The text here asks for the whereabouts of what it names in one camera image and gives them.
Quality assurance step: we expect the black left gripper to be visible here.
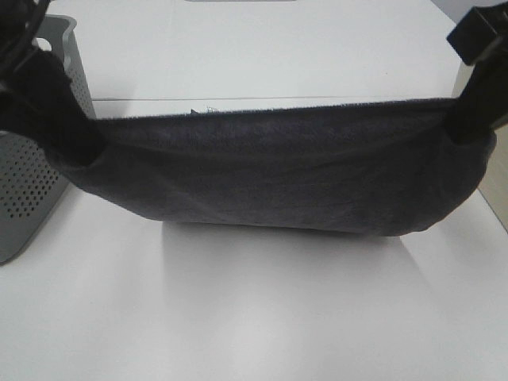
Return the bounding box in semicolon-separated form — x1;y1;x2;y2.
1;0;51;75

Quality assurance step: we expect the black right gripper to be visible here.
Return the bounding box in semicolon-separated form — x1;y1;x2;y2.
446;2;507;143

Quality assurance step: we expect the dark grey towel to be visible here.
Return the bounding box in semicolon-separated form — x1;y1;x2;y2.
18;52;497;237

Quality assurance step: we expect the beige fabric storage box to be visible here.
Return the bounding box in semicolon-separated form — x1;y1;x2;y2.
452;63;507;231

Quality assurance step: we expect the grey perforated plastic basket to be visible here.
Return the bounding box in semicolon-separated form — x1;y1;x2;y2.
1;15;96;264

